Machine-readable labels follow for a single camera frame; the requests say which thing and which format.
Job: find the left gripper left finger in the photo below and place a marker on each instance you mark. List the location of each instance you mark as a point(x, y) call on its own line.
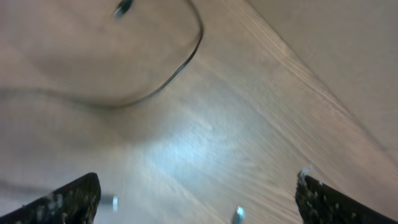
point(74, 203)

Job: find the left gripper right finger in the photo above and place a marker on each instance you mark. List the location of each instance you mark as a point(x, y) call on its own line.
point(320, 204)

